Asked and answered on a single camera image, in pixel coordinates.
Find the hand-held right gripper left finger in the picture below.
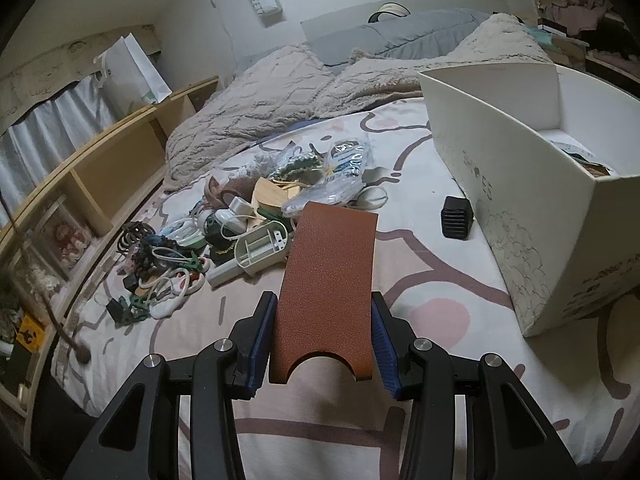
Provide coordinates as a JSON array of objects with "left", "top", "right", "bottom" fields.
[{"left": 62, "top": 291, "right": 279, "bottom": 480}]

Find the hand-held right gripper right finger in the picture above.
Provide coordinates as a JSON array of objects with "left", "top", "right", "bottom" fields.
[{"left": 370, "top": 291, "right": 583, "bottom": 480}]

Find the brown leather case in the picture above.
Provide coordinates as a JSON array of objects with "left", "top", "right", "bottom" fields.
[{"left": 268, "top": 201, "right": 379, "bottom": 386}]

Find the white cardboard box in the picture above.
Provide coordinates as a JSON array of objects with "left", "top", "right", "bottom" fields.
[{"left": 417, "top": 62, "right": 640, "bottom": 338}]

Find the white plastic bar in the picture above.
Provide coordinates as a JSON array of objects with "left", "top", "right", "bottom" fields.
[{"left": 206, "top": 259, "right": 242, "bottom": 289}]

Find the white plastic holder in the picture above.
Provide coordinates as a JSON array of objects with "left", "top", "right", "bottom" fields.
[{"left": 234, "top": 221, "right": 292, "bottom": 277}]

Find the black item with yellow trim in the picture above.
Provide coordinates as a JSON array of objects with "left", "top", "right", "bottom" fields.
[{"left": 206, "top": 224, "right": 237, "bottom": 262}]

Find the blue black crochet scrunchie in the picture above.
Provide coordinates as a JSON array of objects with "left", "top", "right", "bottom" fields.
[{"left": 140, "top": 235, "right": 181, "bottom": 266}]

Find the black slatted cube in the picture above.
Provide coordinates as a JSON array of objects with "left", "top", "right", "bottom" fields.
[{"left": 440, "top": 195, "right": 475, "bottom": 241}]

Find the black hair claw clip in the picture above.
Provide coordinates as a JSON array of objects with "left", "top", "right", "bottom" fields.
[{"left": 117, "top": 222, "right": 156, "bottom": 253}]

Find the green white crochet piece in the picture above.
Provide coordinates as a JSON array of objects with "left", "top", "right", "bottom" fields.
[{"left": 272, "top": 155, "right": 321, "bottom": 181}]

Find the clear plastic bag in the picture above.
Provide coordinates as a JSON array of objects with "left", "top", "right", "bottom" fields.
[{"left": 281, "top": 136, "right": 375, "bottom": 213}]

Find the brown wooden stick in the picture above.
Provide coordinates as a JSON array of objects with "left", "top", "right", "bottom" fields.
[{"left": 15, "top": 225, "right": 91, "bottom": 366}]

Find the framed picture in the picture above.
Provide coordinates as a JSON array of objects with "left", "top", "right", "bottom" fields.
[{"left": 32, "top": 195, "right": 93, "bottom": 281}]

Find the yellow black sign card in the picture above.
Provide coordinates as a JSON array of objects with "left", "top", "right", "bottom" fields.
[{"left": 15, "top": 315, "right": 43, "bottom": 353}]

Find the beige fluffy blanket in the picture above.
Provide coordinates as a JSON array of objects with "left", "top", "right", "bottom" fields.
[{"left": 165, "top": 12, "right": 556, "bottom": 191}]

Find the wooden headboard shelf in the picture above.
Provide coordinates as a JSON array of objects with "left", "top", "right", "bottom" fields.
[{"left": 0, "top": 76, "right": 221, "bottom": 441}]

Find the white paper bag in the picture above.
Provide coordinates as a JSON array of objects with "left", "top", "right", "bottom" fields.
[{"left": 95, "top": 34, "right": 173, "bottom": 116}]

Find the white curtain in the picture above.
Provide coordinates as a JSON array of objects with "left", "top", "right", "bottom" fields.
[{"left": 0, "top": 72, "right": 118, "bottom": 206}]

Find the grey pillow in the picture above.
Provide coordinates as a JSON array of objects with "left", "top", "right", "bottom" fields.
[{"left": 235, "top": 7, "right": 506, "bottom": 78}]

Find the white black cap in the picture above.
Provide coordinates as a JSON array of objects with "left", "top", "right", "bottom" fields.
[{"left": 367, "top": 2, "right": 413, "bottom": 23}]

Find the black white box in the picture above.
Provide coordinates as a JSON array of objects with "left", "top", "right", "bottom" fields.
[{"left": 537, "top": 17, "right": 571, "bottom": 38}]

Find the closet alcove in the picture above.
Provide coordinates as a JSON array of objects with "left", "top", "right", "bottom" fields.
[{"left": 522, "top": 0, "right": 640, "bottom": 91}]

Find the pink clothes pile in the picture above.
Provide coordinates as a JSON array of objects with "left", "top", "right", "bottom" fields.
[{"left": 545, "top": 0, "right": 613, "bottom": 33}]

